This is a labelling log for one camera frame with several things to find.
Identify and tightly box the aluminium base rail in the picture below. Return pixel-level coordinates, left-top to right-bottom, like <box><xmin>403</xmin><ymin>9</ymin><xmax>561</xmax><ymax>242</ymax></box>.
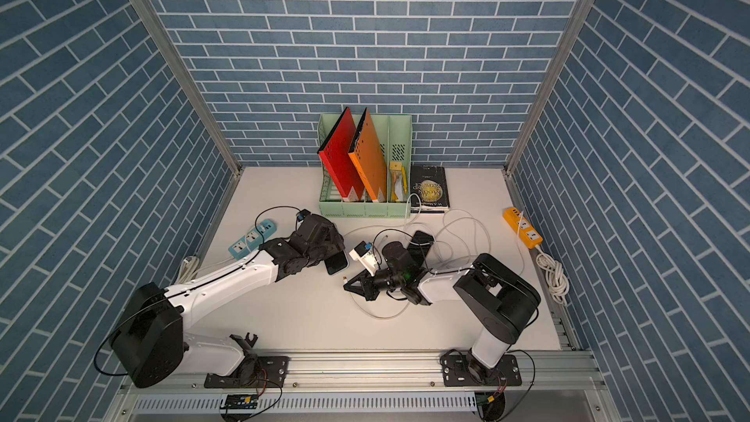
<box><xmin>105</xmin><ymin>351</ymin><xmax>619</xmax><ymax>421</ymax></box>

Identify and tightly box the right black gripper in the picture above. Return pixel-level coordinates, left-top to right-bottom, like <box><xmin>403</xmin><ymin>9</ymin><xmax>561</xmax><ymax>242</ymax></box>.
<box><xmin>345</xmin><ymin>266</ymin><xmax>406</xmax><ymax>301</ymax></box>

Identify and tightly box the white charging cable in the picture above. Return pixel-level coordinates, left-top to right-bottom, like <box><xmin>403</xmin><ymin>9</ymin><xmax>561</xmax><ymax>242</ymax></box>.
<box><xmin>327</xmin><ymin>191</ymin><xmax>529</xmax><ymax>320</ymax></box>

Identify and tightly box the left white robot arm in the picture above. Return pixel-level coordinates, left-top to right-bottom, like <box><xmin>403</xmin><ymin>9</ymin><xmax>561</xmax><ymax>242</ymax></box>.
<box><xmin>105</xmin><ymin>210</ymin><xmax>348</xmax><ymax>389</ymax></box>

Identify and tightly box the yellow packet in organizer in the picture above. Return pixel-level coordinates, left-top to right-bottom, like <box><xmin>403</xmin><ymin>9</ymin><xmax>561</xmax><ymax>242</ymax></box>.
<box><xmin>390</xmin><ymin>161</ymin><xmax>408</xmax><ymax>202</ymax></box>

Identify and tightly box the orange box folder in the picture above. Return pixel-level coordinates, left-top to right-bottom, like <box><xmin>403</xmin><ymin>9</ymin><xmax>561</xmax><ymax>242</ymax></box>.
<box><xmin>348</xmin><ymin>109</ymin><xmax>388</xmax><ymax>202</ymax></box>

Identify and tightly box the red box folder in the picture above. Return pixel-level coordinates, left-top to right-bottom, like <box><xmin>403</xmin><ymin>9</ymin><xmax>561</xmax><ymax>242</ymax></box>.
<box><xmin>318</xmin><ymin>107</ymin><xmax>364</xmax><ymax>202</ymax></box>

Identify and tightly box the phone with orange case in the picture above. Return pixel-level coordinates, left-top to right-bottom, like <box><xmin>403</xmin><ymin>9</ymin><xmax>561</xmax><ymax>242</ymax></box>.
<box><xmin>407</xmin><ymin>231</ymin><xmax>435</xmax><ymax>266</ymax></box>

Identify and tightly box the phone with mint case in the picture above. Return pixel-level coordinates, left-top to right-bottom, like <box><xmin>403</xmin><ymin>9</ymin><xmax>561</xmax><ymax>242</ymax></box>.
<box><xmin>323</xmin><ymin>250</ymin><xmax>349</xmax><ymax>275</ymax></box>

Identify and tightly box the teal power strip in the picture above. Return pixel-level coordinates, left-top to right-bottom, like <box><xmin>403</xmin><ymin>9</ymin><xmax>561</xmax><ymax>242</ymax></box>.
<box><xmin>228</xmin><ymin>219</ymin><xmax>277</xmax><ymax>260</ymax></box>

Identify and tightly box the coiled white cord left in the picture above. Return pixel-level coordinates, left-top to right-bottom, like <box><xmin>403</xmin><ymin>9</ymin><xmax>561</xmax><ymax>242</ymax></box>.
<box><xmin>173</xmin><ymin>255</ymin><xmax>201</xmax><ymax>286</ymax></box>

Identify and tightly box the black book with gold moon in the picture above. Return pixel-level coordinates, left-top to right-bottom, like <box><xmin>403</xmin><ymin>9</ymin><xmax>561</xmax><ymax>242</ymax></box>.
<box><xmin>410</xmin><ymin>164</ymin><xmax>450</xmax><ymax>213</ymax></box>

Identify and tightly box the coiled white cord right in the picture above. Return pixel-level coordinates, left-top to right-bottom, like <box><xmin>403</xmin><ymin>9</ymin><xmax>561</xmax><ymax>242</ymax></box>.
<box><xmin>535</xmin><ymin>250</ymin><xmax>570</xmax><ymax>306</ymax></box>

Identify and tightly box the green file organizer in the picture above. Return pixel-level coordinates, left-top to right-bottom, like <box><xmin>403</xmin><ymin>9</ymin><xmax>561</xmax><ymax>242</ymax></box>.
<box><xmin>318</xmin><ymin>109</ymin><xmax>412</xmax><ymax>218</ymax></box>

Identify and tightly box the coiled white cord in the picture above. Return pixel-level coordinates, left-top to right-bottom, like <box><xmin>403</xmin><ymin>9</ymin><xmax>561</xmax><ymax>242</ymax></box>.
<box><xmin>173</xmin><ymin>255</ymin><xmax>201</xmax><ymax>286</ymax></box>
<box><xmin>535</xmin><ymin>250</ymin><xmax>570</xmax><ymax>306</ymax></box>

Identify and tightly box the orange power strip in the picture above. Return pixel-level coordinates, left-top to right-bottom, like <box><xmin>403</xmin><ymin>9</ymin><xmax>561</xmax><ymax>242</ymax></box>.
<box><xmin>503</xmin><ymin>207</ymin><xmax>543</xmax><ymax>250</ymax></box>

